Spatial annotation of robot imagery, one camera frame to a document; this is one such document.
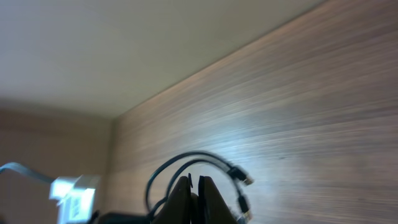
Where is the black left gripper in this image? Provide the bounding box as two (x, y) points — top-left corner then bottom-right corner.
(90, 210), (150, 224)

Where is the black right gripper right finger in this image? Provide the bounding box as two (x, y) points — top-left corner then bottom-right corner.
(198, 176), (238, 224)

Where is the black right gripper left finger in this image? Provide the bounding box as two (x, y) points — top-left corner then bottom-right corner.
(152, 176), (191, 224)

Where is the black short USB cable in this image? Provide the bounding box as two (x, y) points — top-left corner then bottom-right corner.
(166, 158), (253, 224)

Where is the black USB cable gold plug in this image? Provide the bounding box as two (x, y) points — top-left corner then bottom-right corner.
(144, 151), (254, 222)

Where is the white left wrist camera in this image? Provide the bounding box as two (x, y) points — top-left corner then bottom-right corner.
(1, 162), (101, 224)

